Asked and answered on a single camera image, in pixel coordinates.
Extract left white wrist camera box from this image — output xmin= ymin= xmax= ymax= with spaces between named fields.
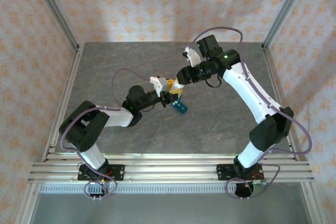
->
xmin=149 ymin=76 xmax=169 ymax=98

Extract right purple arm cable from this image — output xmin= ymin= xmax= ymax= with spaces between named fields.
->
xmin=193 ymin=26 xmax=312 ymax=200

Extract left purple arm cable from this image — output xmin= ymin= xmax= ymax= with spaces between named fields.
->
xmin=59 ymin=68 xmax=155 ymax=200

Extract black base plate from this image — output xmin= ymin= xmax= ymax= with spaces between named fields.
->
xmin=77 ymin=164 xmax=125 ymax=182
xmin=216 ymin=163 xmax=264 ymax=182

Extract teal pill organizer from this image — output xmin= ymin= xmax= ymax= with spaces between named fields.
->
xmin=172 ymin=98 xmax=188 ymax=115

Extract grey slotted cable duct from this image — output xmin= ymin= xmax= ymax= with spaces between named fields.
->
xmin=39 ymin=184 xmax=267 ymax=194

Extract grey metal sheet panel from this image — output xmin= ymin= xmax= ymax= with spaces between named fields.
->
xmin=28 ymin=192 xmax=314 ymax=224

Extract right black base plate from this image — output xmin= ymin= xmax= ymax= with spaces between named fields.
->
xmin=216 ymin=163 xmax=264 ymax=182

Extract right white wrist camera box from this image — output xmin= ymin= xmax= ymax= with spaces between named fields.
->
xmin=183 ymin=46 xmax=202 ymax=68

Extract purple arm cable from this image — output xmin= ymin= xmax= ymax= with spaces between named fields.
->
xmin=59 ymin=68 xmax=155 ymax=200
xmin=193 ymin=26 xmax=312 ymax=200

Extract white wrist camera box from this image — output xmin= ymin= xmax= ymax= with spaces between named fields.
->
xmin=149 ymin=76 xmax=169 ymax=98
xmin=183 ymin=46 xmax=202 ymax=68

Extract aluminium frame post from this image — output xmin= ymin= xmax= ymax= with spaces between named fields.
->
xmin=27 ymin=0 xmax=81 ymax=51
xmin=262 ymin=0 xmax=313 ymax=51

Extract aluminium side rail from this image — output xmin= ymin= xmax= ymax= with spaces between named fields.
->
xmin=41 ymin=44 xmax=85 ymax=162
xmin=261 ymin=45 xmax=300 ymax=162

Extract small green circuit board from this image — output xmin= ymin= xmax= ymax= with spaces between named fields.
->
xmin=250 ymin=178 xmax=268 ymax=187

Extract orange patterned cloth backdrop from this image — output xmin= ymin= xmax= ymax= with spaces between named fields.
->
xmin=0 ymin=0 xmax=336 ymax=224

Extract aluminium mounting rails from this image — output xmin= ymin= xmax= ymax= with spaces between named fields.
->
xmin=27 ymin=153 xmax=316 ymax=184

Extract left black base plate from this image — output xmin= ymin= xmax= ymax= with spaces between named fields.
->
xmin=77 ymin=164 xmax=125 ymax=182

